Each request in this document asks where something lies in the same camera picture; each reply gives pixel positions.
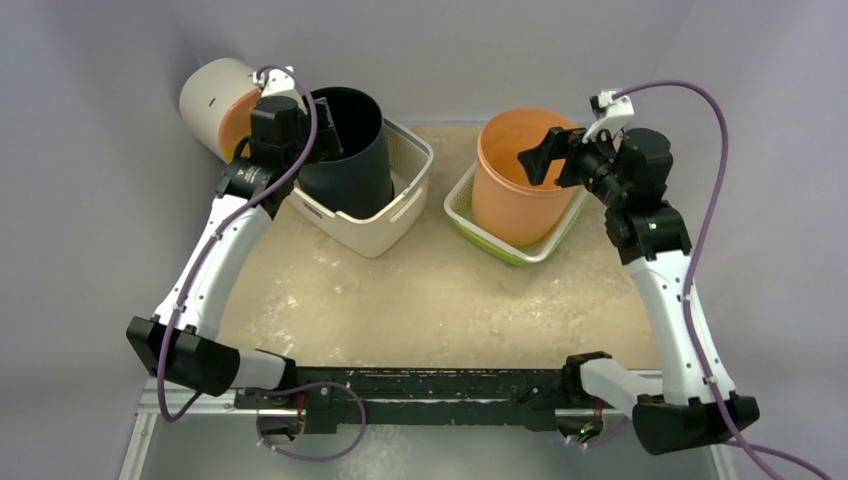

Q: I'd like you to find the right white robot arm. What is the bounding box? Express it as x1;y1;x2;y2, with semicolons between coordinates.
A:
517;127;760;455

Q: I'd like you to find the aluminium table frame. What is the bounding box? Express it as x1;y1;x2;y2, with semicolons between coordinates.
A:
119;381;738;479

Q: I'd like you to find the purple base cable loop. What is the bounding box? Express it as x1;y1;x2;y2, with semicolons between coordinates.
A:
254;381;368;464

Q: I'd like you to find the cream plastic storage basket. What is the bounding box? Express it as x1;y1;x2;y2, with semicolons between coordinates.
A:
287;118;434;258

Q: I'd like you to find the large orange plastic bucket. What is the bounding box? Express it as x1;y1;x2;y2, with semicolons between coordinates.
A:
472;107;578;247

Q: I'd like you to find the green white perforated basket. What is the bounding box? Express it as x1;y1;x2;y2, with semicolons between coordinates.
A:
443;164;588;267

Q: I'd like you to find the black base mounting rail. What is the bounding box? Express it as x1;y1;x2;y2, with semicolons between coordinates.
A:
233;366;627;437

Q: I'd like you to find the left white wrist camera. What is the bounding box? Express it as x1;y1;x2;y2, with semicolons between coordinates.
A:
252;66;306;111

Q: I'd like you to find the white orange cylindrical container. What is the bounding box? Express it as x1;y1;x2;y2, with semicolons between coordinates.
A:
179;58;260;163

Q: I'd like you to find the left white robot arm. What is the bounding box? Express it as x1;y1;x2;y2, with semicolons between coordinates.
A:
126;94;343;409

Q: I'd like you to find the tall black cylindrical bin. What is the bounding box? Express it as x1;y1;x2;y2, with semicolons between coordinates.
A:
298;87;395;219

